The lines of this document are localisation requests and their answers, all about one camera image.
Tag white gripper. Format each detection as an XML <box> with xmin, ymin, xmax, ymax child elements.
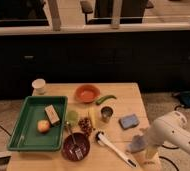
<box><xmin>140</xmin><ymin>127</ymin><xmax>162</xmax><ymax>159</ymax></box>

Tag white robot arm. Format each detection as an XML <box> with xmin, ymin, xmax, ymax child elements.
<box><xmin>143</xmin><ymin>111</ymin><xmax>190</xmax><ymax>159</ymax></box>

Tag dark maroon bowl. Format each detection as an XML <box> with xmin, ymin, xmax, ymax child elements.
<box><xmin>62</xmin><ymin>132</ymin><xmax>90</xmax><ymax>162</ymax></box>

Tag orange-red bowl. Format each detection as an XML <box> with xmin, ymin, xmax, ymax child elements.
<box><xmin>75</xmin><ymin>84</ymin><xmax>100</xmax><ymax>103</ymax></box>

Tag blue sponge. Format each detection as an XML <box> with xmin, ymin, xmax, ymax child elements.
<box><xmin>119</xmin><ymin>114</ymin><xmax>139</xmax><ymax>130</ymax></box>

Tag white dish brush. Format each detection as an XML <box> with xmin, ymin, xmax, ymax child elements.
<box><xmin>95</xmin><ymin>131</ymin><xmax>138</xmax><ymax>168</ymax></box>

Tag metal cup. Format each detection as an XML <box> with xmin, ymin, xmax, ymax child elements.
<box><xmin>101</xmin><ymin>106</ymin><xmax>113</xmax><ymax>123</ymax></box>

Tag dark blue floor box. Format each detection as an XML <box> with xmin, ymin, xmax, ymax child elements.
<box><xmin>174</xmin><ymin>92</ymin><xmax>190</xmax><ymax>108</ymax></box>

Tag bunch of dark grapes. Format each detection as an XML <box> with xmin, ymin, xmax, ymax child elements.
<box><xmin>78</xmin><ymin>117</ymin><xmax>92</xmax><ymax>137</ymax></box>

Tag yellow banana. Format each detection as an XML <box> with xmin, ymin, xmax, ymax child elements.
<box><xmin>89</xmin><ymin>107</ymin><xmax>96</xmax><ymax>129</ymax></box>

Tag green cucumber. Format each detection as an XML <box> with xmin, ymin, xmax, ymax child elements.
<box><xmin>95</xmin><ymin>95</ymin><xmax>117</xmax><ymax>105</ymax></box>

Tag metal fork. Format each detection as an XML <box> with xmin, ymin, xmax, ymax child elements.
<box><xmin>66</xmin><ymin>121</ymin><xmax>83</xmax><ymax>160</ymax></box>

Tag light green cup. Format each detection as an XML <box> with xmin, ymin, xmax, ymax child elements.
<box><xmin>66</xmin><ymin>110</ymin><xmax>78</xmax><ymax>126</ymax></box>

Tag yellow-red apple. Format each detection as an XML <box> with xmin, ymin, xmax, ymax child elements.
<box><xmin>37</xmin><ymin>120</ymin><xmax>50</xmax><ymax>133</ymax></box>

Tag green plastic tray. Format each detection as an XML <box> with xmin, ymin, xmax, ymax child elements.
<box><xmin>7</xmin><ymin>96</ymin><xmax>68</xmax><ymax>151</ymax></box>

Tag white paper cup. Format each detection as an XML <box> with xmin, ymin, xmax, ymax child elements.
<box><xmin>32</xmin><ymin>79</ymin><xmax>46</xmax><ymax>94</ymax></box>

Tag black floor cable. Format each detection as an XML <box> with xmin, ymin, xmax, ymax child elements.
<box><xmin>159</xmin><ymin>143</ymin><xmax>181</xmax><ymax>150</ymax></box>

